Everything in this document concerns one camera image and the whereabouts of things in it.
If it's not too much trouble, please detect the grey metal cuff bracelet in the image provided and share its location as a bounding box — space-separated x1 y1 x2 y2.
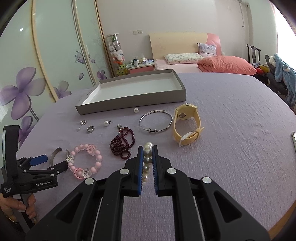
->
48 147 71 167

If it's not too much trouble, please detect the pink bead bracelet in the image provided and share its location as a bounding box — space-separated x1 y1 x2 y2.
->
66 143 103 180

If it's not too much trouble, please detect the small silver flower earring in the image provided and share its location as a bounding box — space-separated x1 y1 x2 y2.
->
76 120 87 132

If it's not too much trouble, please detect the dark red bead necklace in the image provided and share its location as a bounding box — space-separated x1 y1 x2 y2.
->
109 124 138 160

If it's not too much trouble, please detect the pearl stud earring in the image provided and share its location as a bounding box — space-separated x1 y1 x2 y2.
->
104 120 111 126

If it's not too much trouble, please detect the white pearl bracelet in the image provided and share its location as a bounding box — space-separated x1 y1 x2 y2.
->
141 141 154 186

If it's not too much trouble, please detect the silver bangle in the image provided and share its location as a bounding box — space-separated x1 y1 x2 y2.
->
138 109 173 133

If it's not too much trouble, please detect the yellow wrist watch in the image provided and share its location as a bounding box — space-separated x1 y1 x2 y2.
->
173 103 204 147

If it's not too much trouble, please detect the person's left hand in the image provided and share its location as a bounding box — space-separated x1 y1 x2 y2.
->
1 193 36 222

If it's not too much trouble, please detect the lilac tablecloth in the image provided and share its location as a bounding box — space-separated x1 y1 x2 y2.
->
18 73 295 240

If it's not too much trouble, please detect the sliding floral wardrobe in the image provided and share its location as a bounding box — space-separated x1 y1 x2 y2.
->
0 0 114 149

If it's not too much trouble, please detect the green plush toy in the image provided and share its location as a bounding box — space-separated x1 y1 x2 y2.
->
116 63 128 76

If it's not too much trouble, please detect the clear tube of plush toys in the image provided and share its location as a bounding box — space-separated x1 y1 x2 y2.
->
106 33 126 76

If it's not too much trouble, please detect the grey cardboard tray box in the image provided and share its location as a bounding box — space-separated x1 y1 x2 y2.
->
76 69 186 115

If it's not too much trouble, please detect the white mug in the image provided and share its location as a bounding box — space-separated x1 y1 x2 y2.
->
133 59 139 67

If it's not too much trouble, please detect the pink white nightstand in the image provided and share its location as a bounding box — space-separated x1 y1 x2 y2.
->
126 63 154 74

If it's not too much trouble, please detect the folded coral duvet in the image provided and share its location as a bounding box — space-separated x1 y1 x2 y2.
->
197 55 256 75

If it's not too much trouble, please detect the floral white pillow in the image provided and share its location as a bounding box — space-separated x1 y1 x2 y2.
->
165 53 204 65

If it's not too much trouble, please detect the blue plush clothing pile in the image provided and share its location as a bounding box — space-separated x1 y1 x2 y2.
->
265 54 295 108

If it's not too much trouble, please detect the lilac patterned pillow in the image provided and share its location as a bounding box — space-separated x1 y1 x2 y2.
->
198 43 217 57

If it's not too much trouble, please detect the bed with pink sheet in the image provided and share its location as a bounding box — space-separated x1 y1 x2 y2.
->
149 32 255 75

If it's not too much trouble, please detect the dark wooden chair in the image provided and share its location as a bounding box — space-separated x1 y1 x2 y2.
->
246 44 261 64

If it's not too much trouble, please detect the white air conditioner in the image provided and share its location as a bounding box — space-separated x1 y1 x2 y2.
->
237 0 250 8

